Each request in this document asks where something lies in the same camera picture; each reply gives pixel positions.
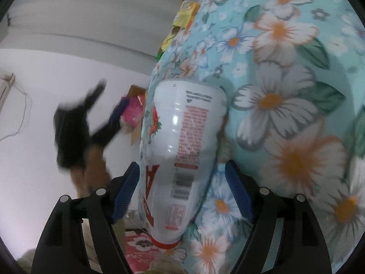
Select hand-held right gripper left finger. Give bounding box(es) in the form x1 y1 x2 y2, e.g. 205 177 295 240
31 161 141 274

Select floral light blue blanket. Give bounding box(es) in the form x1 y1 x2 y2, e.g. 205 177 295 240
137 0 365 274

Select white red yogurt bottle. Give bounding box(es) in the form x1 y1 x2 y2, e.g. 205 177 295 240
138 79 229 250

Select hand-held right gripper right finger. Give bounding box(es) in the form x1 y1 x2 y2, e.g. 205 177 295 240
225 160 334 274

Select small yellow snack packet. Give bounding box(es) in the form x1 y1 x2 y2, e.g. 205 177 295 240
161 27 183 53

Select thin wall cable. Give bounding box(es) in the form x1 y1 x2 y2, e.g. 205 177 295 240
0 74 32 142

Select person's left forearm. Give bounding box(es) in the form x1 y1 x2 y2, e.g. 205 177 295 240
70 144 115 199

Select large yellow snack packet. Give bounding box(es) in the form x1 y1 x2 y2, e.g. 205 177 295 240
172 0 200 30

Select brown cardboard box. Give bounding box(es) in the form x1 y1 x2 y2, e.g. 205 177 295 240
125 84 147 146

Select pink floral blanket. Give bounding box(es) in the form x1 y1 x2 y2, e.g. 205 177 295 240
125 228 186 273

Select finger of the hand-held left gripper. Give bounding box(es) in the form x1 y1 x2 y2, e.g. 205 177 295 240
91 100 129 146
83 80 107 107

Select pink plastic bag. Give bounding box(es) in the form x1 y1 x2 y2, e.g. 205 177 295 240
121 95 143 127

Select grey curtain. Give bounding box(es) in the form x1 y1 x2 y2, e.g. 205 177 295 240
8 0 206 63

